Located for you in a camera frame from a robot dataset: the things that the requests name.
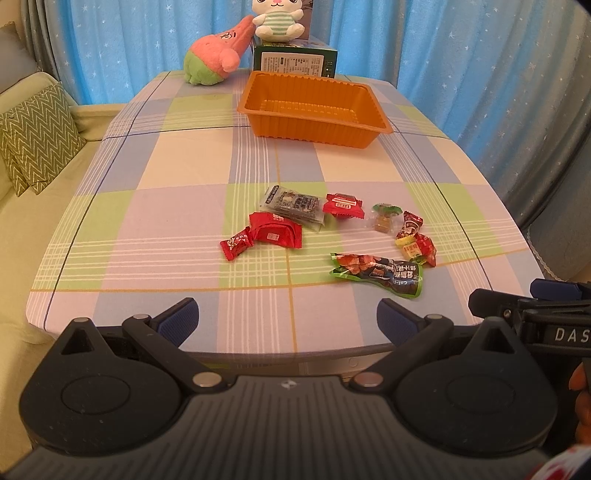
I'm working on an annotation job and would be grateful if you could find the large red snack packet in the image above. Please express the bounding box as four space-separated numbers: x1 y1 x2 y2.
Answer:
249 212 303 249

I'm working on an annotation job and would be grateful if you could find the green topped clear candy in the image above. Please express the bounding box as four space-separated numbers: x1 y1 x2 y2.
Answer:
372 203 403 233

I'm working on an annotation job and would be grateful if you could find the green chevron cushion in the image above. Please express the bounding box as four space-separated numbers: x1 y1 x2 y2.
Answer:
1 84 86 196

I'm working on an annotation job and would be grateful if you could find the small red candy packet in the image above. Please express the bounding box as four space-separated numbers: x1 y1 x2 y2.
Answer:
219 226 253 262

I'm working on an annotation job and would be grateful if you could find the green printed box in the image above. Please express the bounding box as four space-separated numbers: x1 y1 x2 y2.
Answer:
250 36 338 78

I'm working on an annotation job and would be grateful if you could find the red gold candy packet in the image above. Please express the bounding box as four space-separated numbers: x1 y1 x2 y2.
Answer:
415 233 437 267

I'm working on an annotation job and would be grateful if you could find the checkered tablecloth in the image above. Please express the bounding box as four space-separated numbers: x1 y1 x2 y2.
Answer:
26 72 541 357

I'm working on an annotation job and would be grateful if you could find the clear dark snack packet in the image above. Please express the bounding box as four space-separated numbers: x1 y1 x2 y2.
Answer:
259 184 325 231

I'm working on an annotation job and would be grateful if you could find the right hand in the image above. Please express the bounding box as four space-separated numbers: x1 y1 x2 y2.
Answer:
568 364 591 445

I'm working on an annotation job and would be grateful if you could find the blue star curtain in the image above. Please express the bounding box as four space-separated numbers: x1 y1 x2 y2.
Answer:
19 1 590 280

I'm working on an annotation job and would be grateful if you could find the yellow candy wrapper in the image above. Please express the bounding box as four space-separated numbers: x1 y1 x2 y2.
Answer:
394 235 425 265

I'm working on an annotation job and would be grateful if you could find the orange plastic tray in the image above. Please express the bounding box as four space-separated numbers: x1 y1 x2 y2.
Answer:
238 71 393 149

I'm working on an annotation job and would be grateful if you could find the green long snack packet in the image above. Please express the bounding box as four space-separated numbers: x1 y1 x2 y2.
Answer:
331 253 423 299

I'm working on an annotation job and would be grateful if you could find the brown red candy wrapper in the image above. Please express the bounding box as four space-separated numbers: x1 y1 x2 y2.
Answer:
396 211 424 239

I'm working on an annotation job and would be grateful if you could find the white bunny plush toy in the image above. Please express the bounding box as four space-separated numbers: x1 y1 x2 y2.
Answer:
252 0 305 43

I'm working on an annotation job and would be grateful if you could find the pink starfish plush toy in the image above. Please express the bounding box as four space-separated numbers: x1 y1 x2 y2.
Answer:
183 15 256 86

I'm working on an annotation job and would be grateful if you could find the grey cushion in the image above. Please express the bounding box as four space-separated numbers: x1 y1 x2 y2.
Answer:
0 22 39 93

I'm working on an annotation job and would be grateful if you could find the light green sofa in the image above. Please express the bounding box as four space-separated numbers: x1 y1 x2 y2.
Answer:
0 71 126 476

